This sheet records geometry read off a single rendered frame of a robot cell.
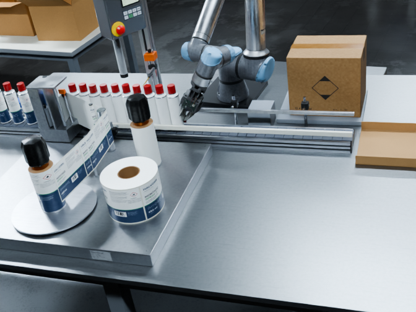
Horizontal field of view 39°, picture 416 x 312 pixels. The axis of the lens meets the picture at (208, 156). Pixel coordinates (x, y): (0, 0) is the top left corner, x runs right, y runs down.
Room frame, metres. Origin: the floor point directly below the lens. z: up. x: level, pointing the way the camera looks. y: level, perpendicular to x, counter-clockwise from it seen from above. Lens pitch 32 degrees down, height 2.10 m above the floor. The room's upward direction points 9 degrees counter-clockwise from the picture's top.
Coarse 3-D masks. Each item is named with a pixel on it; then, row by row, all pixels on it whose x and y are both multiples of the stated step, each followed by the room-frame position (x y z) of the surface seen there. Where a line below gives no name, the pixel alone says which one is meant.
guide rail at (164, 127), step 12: (240, 132) 2.07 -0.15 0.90; (252, 132) 2.05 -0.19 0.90; (264, 132) 2.03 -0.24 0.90; (276, 132) 2.01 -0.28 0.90; (288, 132) 1.99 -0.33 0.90; (300, 132) 1.98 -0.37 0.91; (312, 132) 1.96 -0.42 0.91; (324, 132) 1.94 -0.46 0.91; (336, 132) 1.93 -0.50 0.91; (348, 132) 1.91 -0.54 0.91
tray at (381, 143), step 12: (372, 132) 2.01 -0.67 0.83; (384, 132) 2.00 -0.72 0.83; (396, 132) 1.98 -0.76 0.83; (408, 132) 1.97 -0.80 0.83; (360, 144) 1.94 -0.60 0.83; (372, 144) 1.93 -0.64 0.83; (384, 144) 1.91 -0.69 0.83; (396, 144) 1.90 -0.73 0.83; (408, 144) 1.89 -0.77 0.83; (360, 156) 1.81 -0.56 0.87; (372, 156) 1.79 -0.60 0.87; (384, 156) 1.83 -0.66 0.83; (396, 156) 1.82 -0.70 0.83; (408, 156) 1.81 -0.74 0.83
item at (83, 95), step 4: (80, 84) 2.37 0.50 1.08; (84, 84) 2.36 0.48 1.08; (80, 88) 2.36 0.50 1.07; (84, 88) 2.36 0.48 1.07; (80, 92) 2.37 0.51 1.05; (84, 92) 2.36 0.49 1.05; (88, 92) 2.36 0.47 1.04; (80, 96) 2.35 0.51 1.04; (84, 96) 2.35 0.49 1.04; (88, 96) 2.35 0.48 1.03; (88, 100) 2.35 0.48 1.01
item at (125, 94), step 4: (124, 84) 2.30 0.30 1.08; (128, 84) 2.29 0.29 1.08; (124, 88) 2.28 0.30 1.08; (128, 88) 2.28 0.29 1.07; (124, 92) 2.28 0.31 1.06; (128, 92) 2.28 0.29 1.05; (132, 92) 2.30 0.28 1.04; (124, 96) 2.27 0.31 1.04; (128, 96) 2.27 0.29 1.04; (124, 100) 2.27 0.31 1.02; (124, 104) 2.28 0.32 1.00; (124, 108) 2.29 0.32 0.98; (128, 120) 2.28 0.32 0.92
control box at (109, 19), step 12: (96, 0) 2.34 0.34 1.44; (108, 0) 2.29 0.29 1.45; (120, 0) 2.32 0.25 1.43; (96, 12) 2.36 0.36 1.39; (108, 12) 2.29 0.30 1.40; (120, 12) 2.31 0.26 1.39; (108, 24) 2.29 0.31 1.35; (120, 24) 2.31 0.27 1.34; (132, 24) 2.34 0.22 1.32; (144, 24) 2.37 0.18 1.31; (108, 36) 2.30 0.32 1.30; (120, 36) 2.30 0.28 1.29
